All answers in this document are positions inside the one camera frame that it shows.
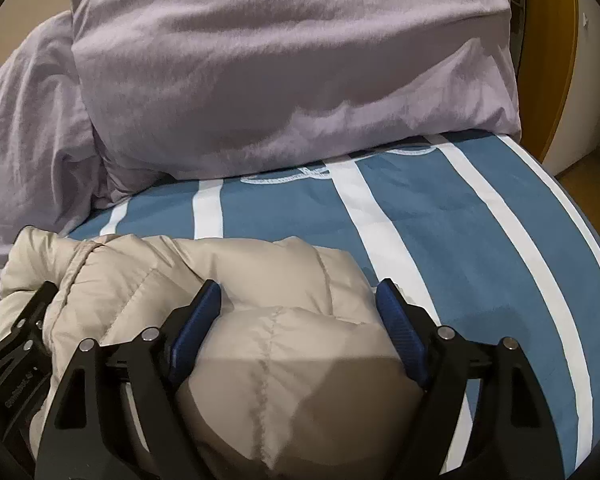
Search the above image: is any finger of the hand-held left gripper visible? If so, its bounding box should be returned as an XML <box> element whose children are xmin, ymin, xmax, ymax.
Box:
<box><xmin>0</xmin><ymin>281</ymin><xmax>60</xmax><ymax>361</ymax></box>

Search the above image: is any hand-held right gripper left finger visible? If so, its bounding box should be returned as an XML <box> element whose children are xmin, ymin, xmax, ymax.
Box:
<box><xmin>34</xmin><ymin>280</ymin><xmax>222</xmax><ymax>480</ymax></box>

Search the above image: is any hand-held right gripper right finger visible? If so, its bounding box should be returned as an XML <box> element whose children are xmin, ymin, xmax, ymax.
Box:
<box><xmin>375</xmin><ymin>278</ymin><xmax>567</xmax><ymax>480</ymax></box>

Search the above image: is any beige puffer jacket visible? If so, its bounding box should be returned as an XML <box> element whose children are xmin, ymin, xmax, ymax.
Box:
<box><xmin>0</xmin><ymin>225</ymin><xmax>427</xmax><ymax>480</ymax></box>

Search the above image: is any blue white striped bed sheet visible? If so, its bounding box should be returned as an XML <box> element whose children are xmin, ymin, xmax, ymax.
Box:
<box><xmin>0</xmin><ymin>129</ymin><xmax>600</xmax><ymax>480</ymax></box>

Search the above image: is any lavender duvet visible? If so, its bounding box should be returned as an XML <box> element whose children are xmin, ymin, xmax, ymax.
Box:
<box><xmin>0</xmin><ymin>10</ymin><xmax>131</xmax><ymax>286</ymax></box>

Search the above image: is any lavender pillow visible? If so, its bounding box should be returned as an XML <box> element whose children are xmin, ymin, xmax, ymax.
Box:
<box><xmin>70</xmin><ymin>0</ymin><xmax>524</xmax><ymax>182</ymax></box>

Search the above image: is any wooden bed frame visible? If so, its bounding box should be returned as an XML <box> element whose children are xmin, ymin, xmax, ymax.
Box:
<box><xmin>510</xmin><ymin>0</ymin><xmax>581</xmax><ymax>163</ymax></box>

